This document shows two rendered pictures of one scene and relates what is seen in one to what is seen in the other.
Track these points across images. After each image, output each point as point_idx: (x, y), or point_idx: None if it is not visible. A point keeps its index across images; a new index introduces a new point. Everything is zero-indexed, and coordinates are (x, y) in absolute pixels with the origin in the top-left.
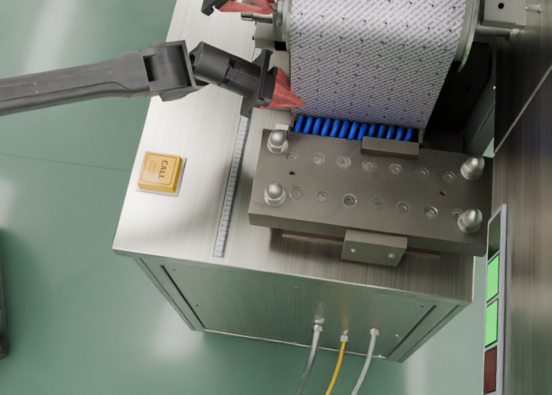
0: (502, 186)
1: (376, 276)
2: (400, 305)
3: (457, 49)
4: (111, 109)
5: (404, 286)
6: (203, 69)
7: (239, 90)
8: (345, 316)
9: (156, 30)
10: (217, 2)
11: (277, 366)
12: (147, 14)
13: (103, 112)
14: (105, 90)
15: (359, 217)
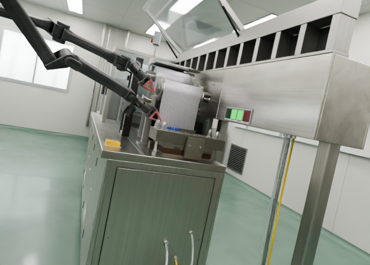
0: (223, 111)
1: (196, 161)
2: (203, 184)
3: (200, 96)
4: (5, 248)
5: (205, 163)
6: (139, 97)
7: (147, 107)
8: (180, 216)
9: (29, 225)
10: (146, 77)
11: None
12: (23, 221)
13: (0, 250)
14: (119, 84)
15: (189, 134)
